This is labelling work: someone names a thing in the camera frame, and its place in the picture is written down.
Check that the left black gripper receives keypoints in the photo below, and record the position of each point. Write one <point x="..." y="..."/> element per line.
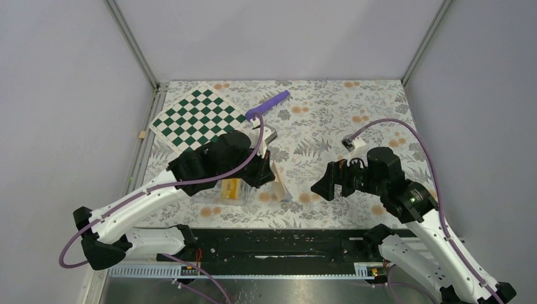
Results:
<point x="264" y="174"/>

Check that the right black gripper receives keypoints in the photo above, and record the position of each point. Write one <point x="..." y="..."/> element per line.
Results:
<point x="336" y="173"/>

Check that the yellow credit card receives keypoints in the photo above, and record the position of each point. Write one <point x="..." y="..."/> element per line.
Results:
<point x="231" y="189"/>

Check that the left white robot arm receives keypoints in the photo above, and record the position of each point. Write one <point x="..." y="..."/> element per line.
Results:
<point x="109" y="234"/>

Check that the purple cylindrical handle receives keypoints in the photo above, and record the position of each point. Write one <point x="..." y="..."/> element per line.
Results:
<point x="267" y="105"/>

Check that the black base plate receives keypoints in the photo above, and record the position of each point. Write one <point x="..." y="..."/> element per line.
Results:
<point x="279" y="252"/>

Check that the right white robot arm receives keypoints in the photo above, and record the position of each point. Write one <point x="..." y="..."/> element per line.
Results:
<point x="452" y="276"/>

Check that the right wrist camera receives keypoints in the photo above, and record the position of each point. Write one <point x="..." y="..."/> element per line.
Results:
<point x="355" y="146"/>

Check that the green white chessboard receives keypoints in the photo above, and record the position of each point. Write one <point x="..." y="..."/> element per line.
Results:
<point x="197" y="118"/>

